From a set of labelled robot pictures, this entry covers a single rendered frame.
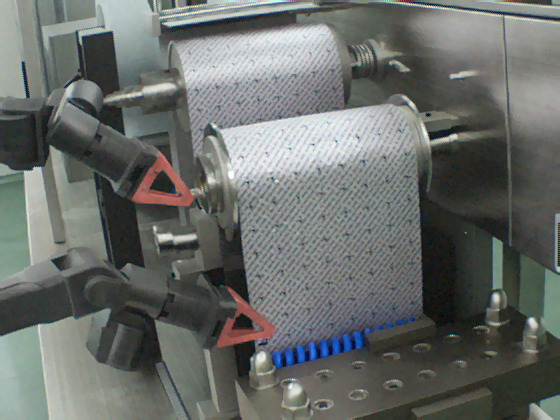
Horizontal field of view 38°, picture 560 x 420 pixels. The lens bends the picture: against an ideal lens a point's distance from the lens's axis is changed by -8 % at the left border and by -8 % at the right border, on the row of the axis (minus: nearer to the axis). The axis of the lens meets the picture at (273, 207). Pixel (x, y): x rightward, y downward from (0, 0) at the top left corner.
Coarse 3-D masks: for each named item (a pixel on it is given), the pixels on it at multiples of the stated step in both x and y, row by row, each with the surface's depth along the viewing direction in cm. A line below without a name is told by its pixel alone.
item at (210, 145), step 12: (408, 120) 109; (204, 144) 109; (216, 144) 104; (420, 144) 108; (216, 156) 104; (420, 156) 109; (420, 168) 109; (420, 180) 110; (228, 192) 102; (228, 204) 103; (228, 216) 104
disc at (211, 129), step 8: (208, 128) 107; (216, 128) 104; (216, 136) 103; (224, 144) 102; (224, 152) 101; (224, 160) 101; (232, 176) 100; (232, 184) 100; (232, 192) 101; (232, 200) 101; (232, 208) 102; (232, 216) 103; (232, 224) 104; (224, 232) 109; (232, 232) 105; (232, 240) 106
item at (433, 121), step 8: (424, 112) 116; (432, 112) 116; (440, 112) 117; (424, 120) 111; (432, 120) 111; (440, 120) 112; (448, 120) 112; (456, 120) 113; (432, 128) 112; (440, 128) 112; (448, 128) 112
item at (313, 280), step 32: (288, 224) 105; (320, 224) 106; (352, 224) 108; (384, 224) 109; (416, 224) 110; (256, 256) 105; (288, 256) 106; (320, 256) 107; (352, 256) 109; (384, 256) 110; (416, 256) 112; (256, 288) 106; (288, 288) 107; (320, 288) 109; (352, 288) 110; (384, 288) 111; (416, 288) 113; (288, 320) 108; (320, 320) 110; (352, 320) 111; (384, 320) 113
